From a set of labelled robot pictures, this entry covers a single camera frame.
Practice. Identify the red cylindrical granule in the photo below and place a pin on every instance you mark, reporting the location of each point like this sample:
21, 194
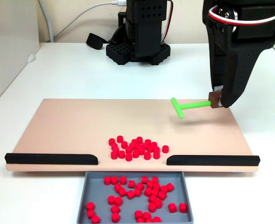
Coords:
90, 206
170, 187
163, 189
172, 207
117, 187
114, 180
138, 146
152, 198
123, 180
149, 220
156, 155
142, 150
156, 219
138, 214
107, 180
114, 146
111, 200
156, 186
150, 184
134, 141
156, 149
111, 141
183, 207
118, 201
147, 155
115, 217
129, 149
121, 154
147, 192
132, 145
136, 153
114, 155
165, 149
155, 179
124, 144
137, 192
115, 209
130, 194
144, 179
120, 138
122, 192
152, 207
150, 148
140, 220
158, 203
129, 156
155, 192
90, 213
146, 215
131, 184
144, 145
95, 219
153, 144
115, 150
140, 186
139, 139
147, 142
162, 195

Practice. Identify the pink flat board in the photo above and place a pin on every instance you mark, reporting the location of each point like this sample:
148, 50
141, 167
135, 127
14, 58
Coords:
69, 130

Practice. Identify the beige side panel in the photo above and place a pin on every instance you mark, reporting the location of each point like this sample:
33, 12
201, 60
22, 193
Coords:
11, 46

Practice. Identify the small white bracket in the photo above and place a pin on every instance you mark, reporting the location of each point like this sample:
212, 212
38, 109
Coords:
31, 58

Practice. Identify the black foam rail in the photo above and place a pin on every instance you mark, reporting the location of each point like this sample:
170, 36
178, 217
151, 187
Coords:
48, 159
212, 160

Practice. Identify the green T-shaped pusher tool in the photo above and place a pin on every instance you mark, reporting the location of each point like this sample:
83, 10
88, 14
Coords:
195, 105

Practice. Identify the grey shallow tray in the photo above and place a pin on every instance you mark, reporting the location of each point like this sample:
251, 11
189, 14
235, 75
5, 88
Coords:
97, 193

